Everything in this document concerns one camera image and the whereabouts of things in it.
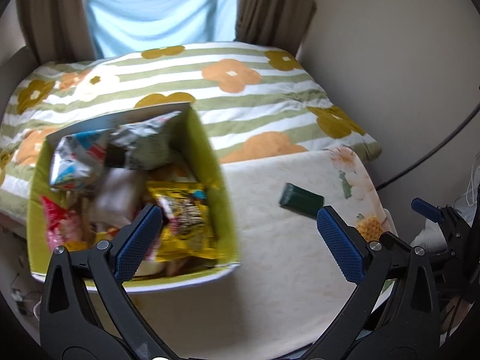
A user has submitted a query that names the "green yellow storage box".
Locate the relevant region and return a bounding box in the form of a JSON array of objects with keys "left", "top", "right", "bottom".
[{"left": 27, "top": 102, "right": 240, "bottom": 291}]

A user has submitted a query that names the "light blue hanging cloth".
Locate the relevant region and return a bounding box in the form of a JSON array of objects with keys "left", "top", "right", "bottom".
[{"left": 86, "top": 0, "right": 238, "bottom": 58}]

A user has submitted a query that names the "brown curtain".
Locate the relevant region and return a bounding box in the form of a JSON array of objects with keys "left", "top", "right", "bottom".
[
  {"left": 235, "top": 0, "right": 317, "bottom": 55},
  {"left": 16, "top": 0, "right": 95, "bottom": 64}
]

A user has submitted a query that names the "grey silver snack bag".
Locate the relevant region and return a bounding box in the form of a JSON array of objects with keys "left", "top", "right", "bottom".
[{"left": 105, "top": 111, "right": 182, "bottom": 171}]

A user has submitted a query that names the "pink striped snack bag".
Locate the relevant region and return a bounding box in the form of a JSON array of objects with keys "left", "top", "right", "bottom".
[{"left": 41, "top": 196, "right": 87, "bottom": 252}]

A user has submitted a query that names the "blue white snack bag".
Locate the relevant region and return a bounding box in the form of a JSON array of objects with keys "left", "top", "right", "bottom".
[{"left": 49, "top": 129, "right": 111, "bottom": 190}]

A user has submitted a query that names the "brown right curtain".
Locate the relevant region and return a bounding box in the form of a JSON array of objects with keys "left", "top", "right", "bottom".
[{"left": 235, "top": 0, "right": 317, "bottom": 55}]

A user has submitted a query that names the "brown left curtain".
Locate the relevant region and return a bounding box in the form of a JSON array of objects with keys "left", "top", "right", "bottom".
[{"left": 16, "top": 0, "right": 95, "bottom": 64}]

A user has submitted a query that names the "striped floral blanket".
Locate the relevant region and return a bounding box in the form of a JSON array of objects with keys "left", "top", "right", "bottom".
[{"left": 1, "top": 42, "right": 382, "bottom": 224}]

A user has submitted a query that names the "dark green snack packet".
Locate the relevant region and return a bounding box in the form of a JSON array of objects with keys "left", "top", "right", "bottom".
[{"left": 279, "top": 183, "right": 325, "bottom": 219}]

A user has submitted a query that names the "black cable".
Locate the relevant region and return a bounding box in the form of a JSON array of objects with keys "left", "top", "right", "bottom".
[{"left": 374, "top": 85, "right": 480, "bottom": 192}]

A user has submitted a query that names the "yellow black snack bag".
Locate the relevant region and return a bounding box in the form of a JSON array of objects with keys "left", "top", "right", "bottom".
[{"left": 146, "top": 181, "right": 217, "bottom": 263}]

